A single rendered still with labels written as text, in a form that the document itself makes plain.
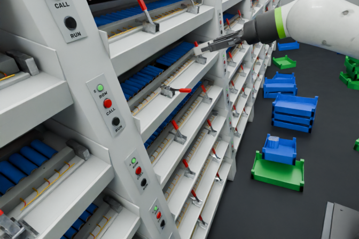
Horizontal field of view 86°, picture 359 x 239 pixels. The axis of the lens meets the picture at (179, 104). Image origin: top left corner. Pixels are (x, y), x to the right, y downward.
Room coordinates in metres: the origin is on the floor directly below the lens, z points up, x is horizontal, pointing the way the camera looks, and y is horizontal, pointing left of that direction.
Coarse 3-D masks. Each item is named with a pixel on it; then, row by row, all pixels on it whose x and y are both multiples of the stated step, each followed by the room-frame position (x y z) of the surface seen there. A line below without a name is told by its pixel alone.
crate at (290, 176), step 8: (256, 152) 1.00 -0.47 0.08; (256, 160) 1.00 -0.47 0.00; (264, 160) 0.98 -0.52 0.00; (256, 168) 0.93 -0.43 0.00; (264, 168) 0.91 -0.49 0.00; (272, 168) 0.90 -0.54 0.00; (280, 168) 0.88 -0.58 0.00; (288, 168) 0.87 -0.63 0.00; (296, 168) 0.85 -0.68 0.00; (256, 176) 0.84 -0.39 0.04; (264, 176) 0.85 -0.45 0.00; (272, 176) 0.84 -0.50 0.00; (280, 176) 0.82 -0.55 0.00; (288, 176) 0.81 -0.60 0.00; (296, 176) 0.79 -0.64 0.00; (272, 184) 0.78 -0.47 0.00; (280, 184) 0.76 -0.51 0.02; (288, 184) 0.73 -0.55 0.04; (296, 184) 0.71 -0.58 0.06
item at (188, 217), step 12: (216, 144) 0.87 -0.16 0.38; (228, 144) 0.86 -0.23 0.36; (216, 156) 0.75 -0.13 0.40; (204, 168) 0.71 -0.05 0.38; (216, 168) 0.71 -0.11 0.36; (204, 180) 0.64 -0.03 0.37; (192, 192) 0.54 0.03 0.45; (204, 192) 0.59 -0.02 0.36; (192, 204) 0.53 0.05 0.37; (180, 216) 0.48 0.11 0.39; (192, 216) 0.49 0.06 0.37; (180, 228) 0.44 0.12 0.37; (192, 228) 0.44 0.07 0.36
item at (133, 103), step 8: (184, 56) 0.76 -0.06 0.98; (176, 64) 0.69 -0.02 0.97; (168, 72) 0.63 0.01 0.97; (160, 80) 0.58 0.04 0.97; (144, 88) 0.53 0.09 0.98; (152, 88) 0.54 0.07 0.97; (136, 96) 0.49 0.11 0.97; (144, 96) 0.51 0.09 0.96; (128, 104) 0.46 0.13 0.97; (136, 104) 0.47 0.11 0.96; (144, 104) 0.48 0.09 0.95; (136, 112) 0.45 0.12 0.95
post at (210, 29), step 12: (216, 0) 0.90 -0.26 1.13; (216, 12) 0.89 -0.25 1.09; (204, 24) 0.91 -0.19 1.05; (216, 24) 0.88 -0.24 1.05; (216, 36) 0.88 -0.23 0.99; (216, 72) 0.89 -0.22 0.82; (228, 84) 0.95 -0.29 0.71; (228, 108) 0.91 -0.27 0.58; (228, 132) 0.88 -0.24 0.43; (228, 156) 0.88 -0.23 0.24
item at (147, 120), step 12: (192, 36) 0.94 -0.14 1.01; (204, 36) 0.91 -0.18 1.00; (192, 60) 0.77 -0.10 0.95; (216, 60) 0.87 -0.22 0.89; (192, 72) 0.68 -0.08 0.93; (204, 72) 0.73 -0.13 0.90; (180, 84) 0.60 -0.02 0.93; (192, 84) 0.64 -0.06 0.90; (180, 96) 0.55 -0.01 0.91; (144, 108) 0.47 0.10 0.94; (156, 108) 0.47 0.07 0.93; (168, 108) 0.49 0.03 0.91; (144, 120) 0.43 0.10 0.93; (156, 120) 0.44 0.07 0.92; (144, 132) 0.39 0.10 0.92
